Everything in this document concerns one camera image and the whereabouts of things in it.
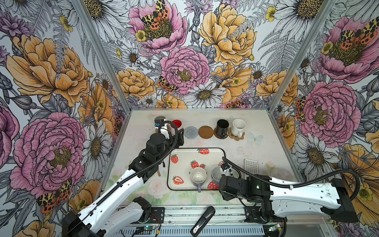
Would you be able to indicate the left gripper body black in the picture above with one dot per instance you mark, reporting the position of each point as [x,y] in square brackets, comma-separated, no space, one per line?
[175,145]

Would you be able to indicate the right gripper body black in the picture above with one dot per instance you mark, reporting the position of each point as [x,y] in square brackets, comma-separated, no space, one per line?
[227,196]

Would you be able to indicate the grey mug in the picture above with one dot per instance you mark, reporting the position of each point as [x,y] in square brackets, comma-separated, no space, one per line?
[159,120]

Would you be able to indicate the red inside white mug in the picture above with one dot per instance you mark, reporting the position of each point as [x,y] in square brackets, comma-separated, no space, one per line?
[178,123]

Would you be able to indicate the grey woven coaster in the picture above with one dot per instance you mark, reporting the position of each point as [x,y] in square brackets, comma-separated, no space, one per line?
[191,132]

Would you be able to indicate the white mug blue handle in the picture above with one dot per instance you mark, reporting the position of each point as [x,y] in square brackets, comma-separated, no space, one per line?
[216,174]

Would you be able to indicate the plain brown wooden coaster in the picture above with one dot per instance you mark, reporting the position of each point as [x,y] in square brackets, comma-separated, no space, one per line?
[206,132]

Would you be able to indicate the white mug purple handle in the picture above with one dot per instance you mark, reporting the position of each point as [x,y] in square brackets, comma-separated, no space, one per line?
[198,176]

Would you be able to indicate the cork paw print coaster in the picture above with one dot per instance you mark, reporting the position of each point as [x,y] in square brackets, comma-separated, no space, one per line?
[236,138]

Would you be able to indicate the black mug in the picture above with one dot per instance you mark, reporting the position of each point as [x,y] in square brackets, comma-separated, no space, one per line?
[222,127]

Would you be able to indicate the scratched brown wooden coaster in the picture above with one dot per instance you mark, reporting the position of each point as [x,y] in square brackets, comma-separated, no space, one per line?
[220,137]

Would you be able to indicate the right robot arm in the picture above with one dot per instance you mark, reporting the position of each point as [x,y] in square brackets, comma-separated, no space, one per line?
[273,200]

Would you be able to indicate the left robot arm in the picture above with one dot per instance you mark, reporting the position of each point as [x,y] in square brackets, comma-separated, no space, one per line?
[104,216]

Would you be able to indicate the white calculator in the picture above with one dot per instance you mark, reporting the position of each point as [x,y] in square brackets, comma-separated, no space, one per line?
[251,166]

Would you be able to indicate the white strawberry tray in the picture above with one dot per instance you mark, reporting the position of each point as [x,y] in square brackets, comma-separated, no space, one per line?
[183,160]

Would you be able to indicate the black stapler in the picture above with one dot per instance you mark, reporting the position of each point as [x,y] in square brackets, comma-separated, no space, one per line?
[202,221]

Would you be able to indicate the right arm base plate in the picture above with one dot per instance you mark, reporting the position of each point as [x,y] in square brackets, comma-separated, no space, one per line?
[257,214]

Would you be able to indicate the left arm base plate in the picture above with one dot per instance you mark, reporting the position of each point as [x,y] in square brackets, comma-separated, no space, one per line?
[155,214]

